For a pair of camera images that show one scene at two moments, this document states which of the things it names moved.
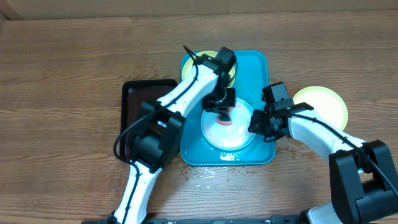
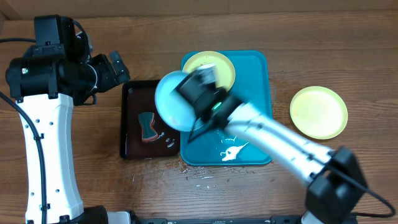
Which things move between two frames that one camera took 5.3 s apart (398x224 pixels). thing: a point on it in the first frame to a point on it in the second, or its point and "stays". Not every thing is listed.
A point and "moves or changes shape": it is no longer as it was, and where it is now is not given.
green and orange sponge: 225,119 moves or changes shape
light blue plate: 233,137 to 175,109
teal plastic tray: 254,70 stays
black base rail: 286,219 stays
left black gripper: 208,105 to 109,78
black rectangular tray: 134,93 stays
